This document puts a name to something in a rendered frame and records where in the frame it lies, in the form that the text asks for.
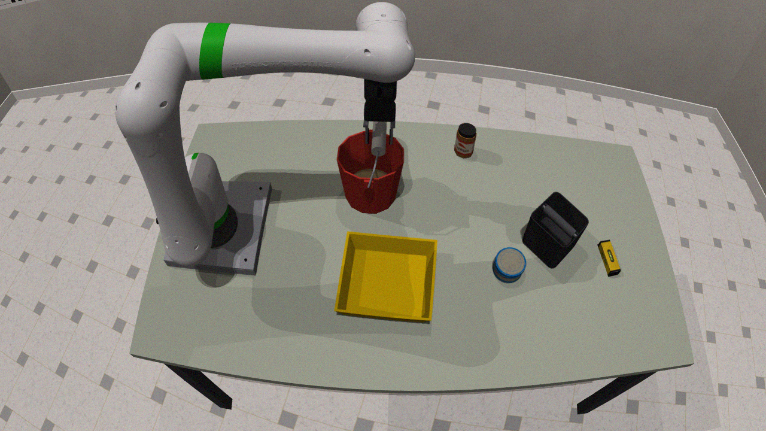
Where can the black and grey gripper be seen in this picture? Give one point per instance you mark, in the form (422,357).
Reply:
(380,105)

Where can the paprika spice jar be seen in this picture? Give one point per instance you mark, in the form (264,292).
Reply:
(465,140)

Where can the yellow square tray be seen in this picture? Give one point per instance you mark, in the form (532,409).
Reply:
(387,277)

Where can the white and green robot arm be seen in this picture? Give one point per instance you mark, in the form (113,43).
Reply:
(187,193)

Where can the yellow pocket level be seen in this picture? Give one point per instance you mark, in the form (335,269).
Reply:
(609,258)

